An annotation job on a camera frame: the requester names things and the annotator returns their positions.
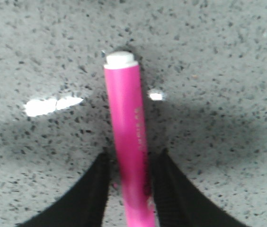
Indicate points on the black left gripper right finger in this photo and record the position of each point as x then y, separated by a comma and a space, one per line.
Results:
179, 203

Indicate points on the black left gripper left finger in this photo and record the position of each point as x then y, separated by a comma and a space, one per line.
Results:
83, 205

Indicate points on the pink pen white cap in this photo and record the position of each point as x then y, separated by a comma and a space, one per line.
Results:
124, 90

